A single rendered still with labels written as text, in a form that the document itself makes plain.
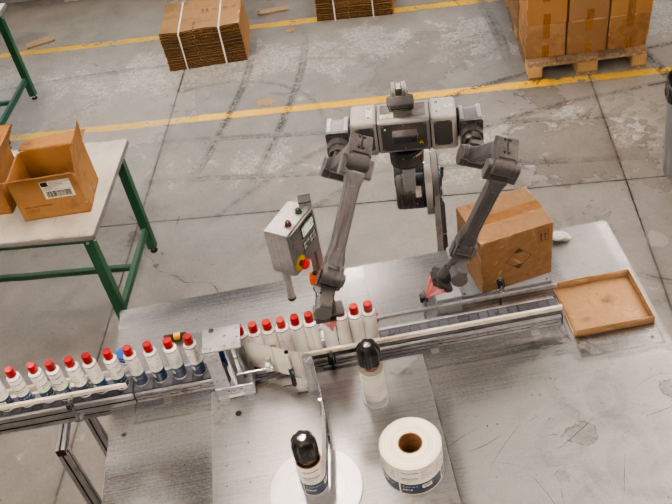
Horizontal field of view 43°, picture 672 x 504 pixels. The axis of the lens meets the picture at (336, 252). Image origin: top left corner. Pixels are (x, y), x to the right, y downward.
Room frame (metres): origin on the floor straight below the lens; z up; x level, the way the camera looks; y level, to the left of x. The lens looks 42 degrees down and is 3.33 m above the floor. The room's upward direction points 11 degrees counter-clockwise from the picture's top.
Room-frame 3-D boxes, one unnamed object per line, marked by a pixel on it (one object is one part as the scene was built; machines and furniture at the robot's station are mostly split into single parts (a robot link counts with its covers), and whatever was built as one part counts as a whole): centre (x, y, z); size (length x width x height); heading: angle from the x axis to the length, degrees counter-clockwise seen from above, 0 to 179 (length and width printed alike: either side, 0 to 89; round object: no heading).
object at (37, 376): (2.17, 1.18, 0.98); 0.05 x 0.05 x 0.20
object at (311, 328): (2.16, 0.14, 0.98); 0.05 x 0.05 x 0.20
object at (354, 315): (2.16, -0.02, 0.98); 0.05 x 0.05 x 0.20
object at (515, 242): (2.45, -0.67, 0.99); 0.30 x 0.24 x 0.27; 99
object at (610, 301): (2.15, -0.97, 0.85); 0.30 x 0.26 x 0.04; 89
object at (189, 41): (6.34, 0.69, 0.16); 0.65 x 0.54 x 0.32; 85
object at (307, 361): (1.97, 0.17, 0.97); 0.05 x 0.05 x 0.19
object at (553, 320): (2.16, 0.03, 0.85); 1.65 x 0.11 x 0.05; 89
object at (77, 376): (2.17, 1.04, 0.98); 0.05 x 0.05 x 0.20
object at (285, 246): (2.24, 0.14, 1.38); 0.17 x 0.10 x 0.19; 145
